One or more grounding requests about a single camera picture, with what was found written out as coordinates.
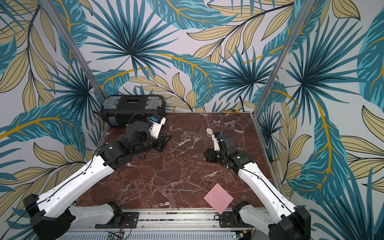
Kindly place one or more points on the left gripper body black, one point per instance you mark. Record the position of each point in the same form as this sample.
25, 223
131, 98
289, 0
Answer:
156, 143

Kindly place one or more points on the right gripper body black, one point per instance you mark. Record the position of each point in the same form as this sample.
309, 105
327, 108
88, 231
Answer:
214, 153

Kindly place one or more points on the pink square paper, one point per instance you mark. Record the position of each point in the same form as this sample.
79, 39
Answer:
218, 198

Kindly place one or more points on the white pvc elbow fitting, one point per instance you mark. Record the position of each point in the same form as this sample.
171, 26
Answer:
209, 132

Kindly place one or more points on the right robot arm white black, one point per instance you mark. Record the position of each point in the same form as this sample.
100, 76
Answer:
283, 220

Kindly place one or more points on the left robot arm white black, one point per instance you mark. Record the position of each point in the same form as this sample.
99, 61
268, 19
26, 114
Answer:
52, 213

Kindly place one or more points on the yellow utility knife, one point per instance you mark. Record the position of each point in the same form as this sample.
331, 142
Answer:
230, 111

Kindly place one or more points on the black plastic toolbox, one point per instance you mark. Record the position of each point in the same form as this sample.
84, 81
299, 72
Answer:
119, 110

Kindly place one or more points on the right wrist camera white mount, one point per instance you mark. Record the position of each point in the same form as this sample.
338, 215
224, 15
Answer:
218, 141

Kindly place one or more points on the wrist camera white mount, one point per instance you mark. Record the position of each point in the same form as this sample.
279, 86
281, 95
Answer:
157, 123
218, 141

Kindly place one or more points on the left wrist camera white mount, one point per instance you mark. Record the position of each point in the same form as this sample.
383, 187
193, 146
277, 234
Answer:
157, 123

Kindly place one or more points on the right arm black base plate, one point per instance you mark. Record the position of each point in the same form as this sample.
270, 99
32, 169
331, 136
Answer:
230, 220

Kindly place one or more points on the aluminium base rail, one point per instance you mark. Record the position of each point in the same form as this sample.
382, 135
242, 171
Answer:
190, 224

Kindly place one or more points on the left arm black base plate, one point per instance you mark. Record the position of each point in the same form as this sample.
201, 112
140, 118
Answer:
120, 220

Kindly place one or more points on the left aluminium frame post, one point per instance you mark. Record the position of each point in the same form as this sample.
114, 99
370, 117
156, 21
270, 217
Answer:
64, 31

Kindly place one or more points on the aluminium frame post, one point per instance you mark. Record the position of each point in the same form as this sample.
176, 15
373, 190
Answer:
64, 31
300, 20

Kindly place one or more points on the right aluminium frame post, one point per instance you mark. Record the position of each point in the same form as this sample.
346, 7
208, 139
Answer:
300, 20

